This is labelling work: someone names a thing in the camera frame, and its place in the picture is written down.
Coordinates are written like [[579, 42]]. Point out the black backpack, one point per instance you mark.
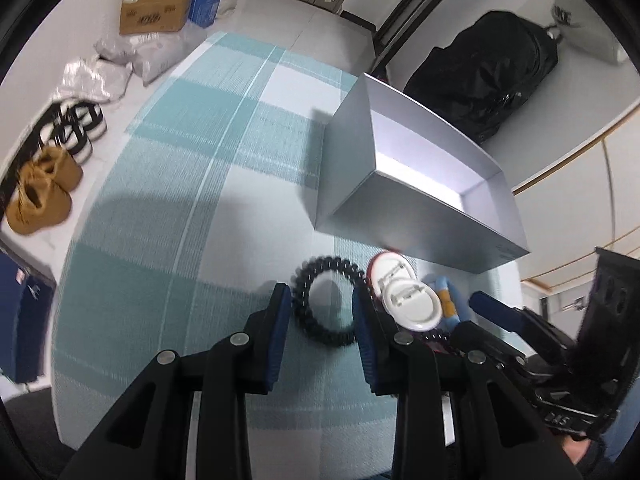
[[486, 74]]

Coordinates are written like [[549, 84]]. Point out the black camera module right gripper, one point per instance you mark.
[[607, 309]]

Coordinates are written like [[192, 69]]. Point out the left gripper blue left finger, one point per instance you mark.
[[276, 327]]

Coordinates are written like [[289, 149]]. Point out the black white sandals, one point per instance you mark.
[[72, 124]]

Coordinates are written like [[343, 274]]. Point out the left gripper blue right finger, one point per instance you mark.
[[365, 332]]

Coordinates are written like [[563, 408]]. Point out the teal plaid tablecloth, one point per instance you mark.
[[207, 204]]

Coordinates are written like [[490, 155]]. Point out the white tote bag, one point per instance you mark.
[[583, 29]]

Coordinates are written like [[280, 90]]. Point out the right hand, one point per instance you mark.
[[576, 450]]

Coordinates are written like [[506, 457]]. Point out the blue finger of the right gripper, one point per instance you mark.
[[496, 312]]

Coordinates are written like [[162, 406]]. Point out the silver gift box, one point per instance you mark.
[[395, 175]]

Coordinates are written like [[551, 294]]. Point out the silver plastic parcel bag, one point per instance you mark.
[[93, 79]]

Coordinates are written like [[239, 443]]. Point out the tan suede boot pair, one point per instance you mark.
[[43, 191]]

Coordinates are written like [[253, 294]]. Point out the grey plastic parcel bag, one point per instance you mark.
[[151, 54]]

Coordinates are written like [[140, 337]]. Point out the brown cardboard box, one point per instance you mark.
[[144, 16]]

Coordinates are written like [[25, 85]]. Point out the white pin badge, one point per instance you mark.
[[410, 302]]

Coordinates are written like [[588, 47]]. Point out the dark blue shoe box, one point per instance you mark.
[[26, 298]]

